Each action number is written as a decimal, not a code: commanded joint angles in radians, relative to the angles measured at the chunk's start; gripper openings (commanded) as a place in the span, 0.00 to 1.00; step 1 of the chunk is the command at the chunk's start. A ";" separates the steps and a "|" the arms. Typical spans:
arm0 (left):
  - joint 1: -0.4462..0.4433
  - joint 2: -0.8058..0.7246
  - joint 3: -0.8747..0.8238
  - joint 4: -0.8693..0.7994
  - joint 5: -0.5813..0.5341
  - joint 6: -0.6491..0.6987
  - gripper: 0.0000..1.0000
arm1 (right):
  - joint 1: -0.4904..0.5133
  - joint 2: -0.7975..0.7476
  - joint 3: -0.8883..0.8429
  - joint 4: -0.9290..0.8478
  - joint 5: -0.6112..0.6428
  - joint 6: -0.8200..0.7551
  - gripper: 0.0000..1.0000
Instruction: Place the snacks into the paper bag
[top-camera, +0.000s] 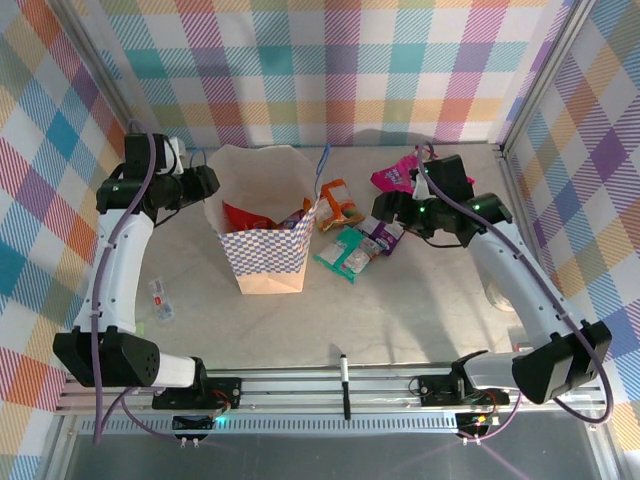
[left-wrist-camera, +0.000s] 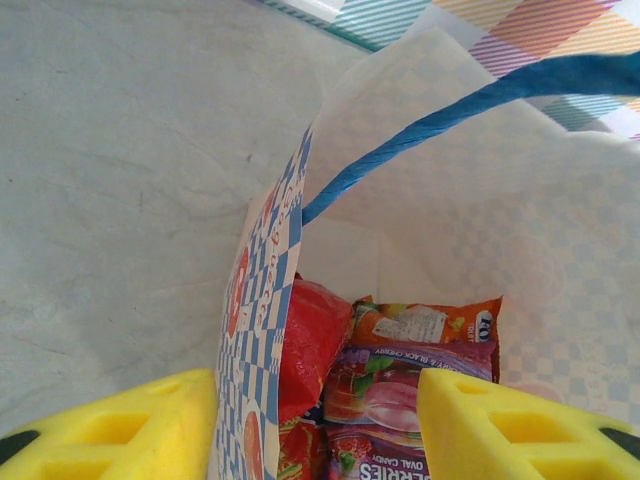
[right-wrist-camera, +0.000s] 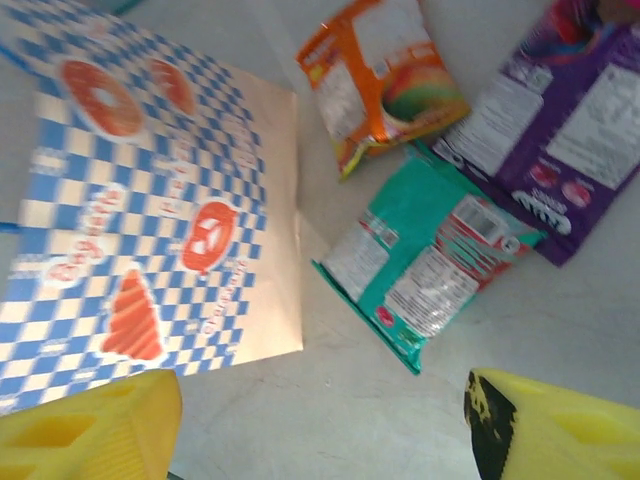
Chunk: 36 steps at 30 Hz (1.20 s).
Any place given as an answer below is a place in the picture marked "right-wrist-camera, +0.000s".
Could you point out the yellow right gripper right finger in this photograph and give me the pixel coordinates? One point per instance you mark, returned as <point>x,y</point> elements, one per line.
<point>565,435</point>

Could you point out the purple snack bag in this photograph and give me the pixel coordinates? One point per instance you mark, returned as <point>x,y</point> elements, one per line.
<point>560,125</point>

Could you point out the blue checked paper bag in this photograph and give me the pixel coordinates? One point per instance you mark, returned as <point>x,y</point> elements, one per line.
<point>150,200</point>

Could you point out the orange snack bag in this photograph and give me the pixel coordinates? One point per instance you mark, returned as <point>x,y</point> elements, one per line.
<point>380,75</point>

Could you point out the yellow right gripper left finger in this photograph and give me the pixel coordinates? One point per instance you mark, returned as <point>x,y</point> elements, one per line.
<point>75,440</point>

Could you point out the teal snack bag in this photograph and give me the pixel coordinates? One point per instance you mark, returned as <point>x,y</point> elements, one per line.
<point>425,240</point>

